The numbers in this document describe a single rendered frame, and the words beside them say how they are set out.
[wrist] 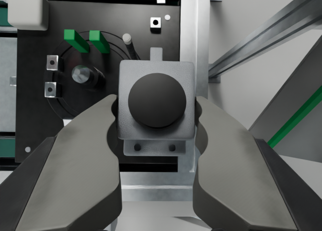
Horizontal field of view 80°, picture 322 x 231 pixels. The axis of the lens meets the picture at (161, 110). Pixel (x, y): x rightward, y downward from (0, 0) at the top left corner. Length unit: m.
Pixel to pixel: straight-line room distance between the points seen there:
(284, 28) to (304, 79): 0.05
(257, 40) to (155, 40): 0.14
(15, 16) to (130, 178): 0.28
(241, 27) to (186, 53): 0.19
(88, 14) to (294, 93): 0.28
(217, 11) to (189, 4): 0.13
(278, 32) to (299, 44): 0.32
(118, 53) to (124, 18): 0.06
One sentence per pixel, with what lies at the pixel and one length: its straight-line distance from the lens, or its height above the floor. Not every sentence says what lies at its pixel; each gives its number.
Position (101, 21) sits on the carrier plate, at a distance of 0.33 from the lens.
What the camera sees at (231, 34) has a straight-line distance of 0.46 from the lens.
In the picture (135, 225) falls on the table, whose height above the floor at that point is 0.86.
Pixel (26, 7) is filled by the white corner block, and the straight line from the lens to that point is 0.35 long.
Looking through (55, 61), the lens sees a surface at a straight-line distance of 0.29.
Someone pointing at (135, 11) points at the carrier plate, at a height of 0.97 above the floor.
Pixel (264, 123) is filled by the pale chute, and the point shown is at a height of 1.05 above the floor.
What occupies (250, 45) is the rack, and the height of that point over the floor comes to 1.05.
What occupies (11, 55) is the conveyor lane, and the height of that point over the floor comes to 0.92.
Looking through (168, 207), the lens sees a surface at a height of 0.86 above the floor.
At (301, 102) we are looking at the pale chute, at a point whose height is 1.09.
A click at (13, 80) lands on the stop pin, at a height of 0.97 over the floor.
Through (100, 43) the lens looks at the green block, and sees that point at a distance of 0.25.
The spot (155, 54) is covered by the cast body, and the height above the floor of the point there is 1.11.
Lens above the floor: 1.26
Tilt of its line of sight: 88 degrees down
